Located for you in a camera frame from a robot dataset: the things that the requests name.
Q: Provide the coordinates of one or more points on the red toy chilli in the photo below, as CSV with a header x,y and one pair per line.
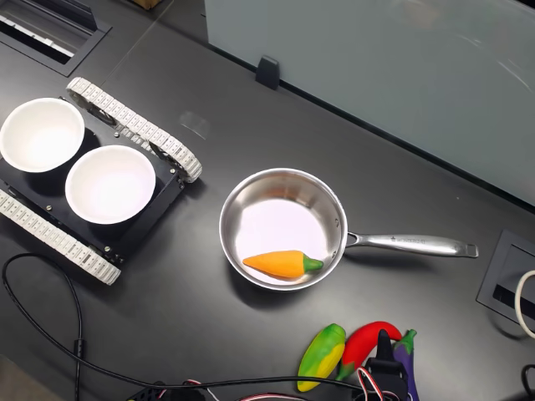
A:
x,y
361,344

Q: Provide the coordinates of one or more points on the dark grey partition clip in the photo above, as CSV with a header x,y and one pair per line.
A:
x,y
267,72

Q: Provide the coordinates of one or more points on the purple toy aubergine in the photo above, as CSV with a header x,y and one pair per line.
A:
x,y
407,351

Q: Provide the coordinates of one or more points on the clear tape patch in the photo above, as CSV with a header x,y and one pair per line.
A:
x,y
194,124

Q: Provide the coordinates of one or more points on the white bowl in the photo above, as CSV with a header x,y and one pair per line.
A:
x,y
110,184
42,133

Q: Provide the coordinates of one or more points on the orange toy carrot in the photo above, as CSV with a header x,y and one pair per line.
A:
x,y
280,264

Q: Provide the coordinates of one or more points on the yellow green toy corn cob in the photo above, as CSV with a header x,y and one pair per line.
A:
x,y
322,355

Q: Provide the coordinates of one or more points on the frosted glass partition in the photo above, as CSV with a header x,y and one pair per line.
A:
x,y
397,75

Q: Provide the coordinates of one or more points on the brown cardboard box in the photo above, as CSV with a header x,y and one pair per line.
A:
x,y
148,3

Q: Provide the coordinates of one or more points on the black vehicle with white tracks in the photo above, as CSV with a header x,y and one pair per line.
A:
x,y
138,125

